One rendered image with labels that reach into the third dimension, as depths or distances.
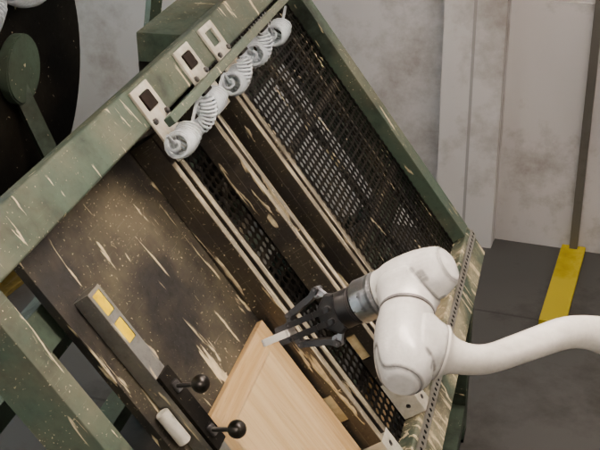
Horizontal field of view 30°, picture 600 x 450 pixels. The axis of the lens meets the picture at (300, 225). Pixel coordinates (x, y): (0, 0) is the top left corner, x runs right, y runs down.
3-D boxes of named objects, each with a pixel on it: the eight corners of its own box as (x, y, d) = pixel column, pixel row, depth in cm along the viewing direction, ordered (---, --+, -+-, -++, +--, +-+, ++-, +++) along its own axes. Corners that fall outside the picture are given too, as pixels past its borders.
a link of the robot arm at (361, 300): (381, 320, 208) (356, 330, 211) (403, 310, 216) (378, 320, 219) (362, 275, 209) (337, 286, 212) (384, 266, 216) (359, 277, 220)
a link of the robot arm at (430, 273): (369, 255, 213) (362, 308, 204) (437, 225, 205) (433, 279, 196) (402, 288, 218) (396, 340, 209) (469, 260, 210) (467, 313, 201)
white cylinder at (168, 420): (153, 420, 224) (177, 448, 226) (163, 413, 223) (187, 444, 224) (158, 411, 226) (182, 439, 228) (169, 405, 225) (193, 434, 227)
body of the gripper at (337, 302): (341, 286, 212) (303, 303, 217) (358, 328, 212) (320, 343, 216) (359, 279, 219) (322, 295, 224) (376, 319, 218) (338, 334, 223)
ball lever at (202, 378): (172, 399, 227) (204, 397, 216) (161, 385, 226) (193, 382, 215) (185, 387, 229) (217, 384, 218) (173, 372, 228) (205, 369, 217)
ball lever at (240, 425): (207, 443, 230) (241, 443, 219) (196, 429, 229) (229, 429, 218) (220, 429, 232) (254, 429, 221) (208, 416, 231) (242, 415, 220)
